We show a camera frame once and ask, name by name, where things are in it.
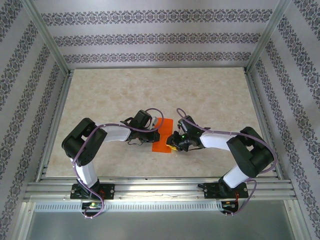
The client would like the aluminium frame post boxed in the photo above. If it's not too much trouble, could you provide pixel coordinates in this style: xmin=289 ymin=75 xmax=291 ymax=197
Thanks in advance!
xmin=245 ymin=0 xmax=293 ymax=74
xmin=21 ymin=0 xmax=74 ymax=77

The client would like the perforated metal cable duct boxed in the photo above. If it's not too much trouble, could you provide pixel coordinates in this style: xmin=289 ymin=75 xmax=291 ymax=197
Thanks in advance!
xmin=33 ymin=201 xmax=225 ymax=212

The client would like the aluminium side rail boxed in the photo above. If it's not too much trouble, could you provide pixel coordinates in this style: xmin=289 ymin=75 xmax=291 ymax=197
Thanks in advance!
xmin=35 ymin=70 xmax=75 ymax=183
xmin=242 ymin=69 xmax=286 ymax=180

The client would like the grey metal panel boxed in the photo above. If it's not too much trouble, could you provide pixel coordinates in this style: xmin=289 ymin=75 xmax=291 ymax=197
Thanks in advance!
xmin=19 ymin=211 xmax=298 ymax=240

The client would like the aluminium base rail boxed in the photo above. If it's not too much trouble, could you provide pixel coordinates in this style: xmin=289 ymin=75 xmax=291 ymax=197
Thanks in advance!
xmin=24 ymin=176 xmax=298 ymax=203

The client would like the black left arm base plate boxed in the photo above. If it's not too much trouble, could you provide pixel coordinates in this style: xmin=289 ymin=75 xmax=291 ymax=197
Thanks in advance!
xmin=70 ymin=183 xmax=115 ymax=200

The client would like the small controller board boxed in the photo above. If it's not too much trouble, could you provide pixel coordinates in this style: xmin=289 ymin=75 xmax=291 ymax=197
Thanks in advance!
xmin=221 ymin=202 xmax=239 ymax=211
xmin=81 ymin=201 xmax=103 ymax=210

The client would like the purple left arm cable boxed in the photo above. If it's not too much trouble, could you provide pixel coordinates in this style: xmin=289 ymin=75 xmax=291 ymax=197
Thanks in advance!
xmin=72 ymin=107 xmax=165 ymax=220

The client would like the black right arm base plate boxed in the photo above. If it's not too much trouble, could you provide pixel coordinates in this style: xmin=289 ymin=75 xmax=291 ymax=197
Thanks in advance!
xmin=203 ymin=181 xmax=248 ymax=200

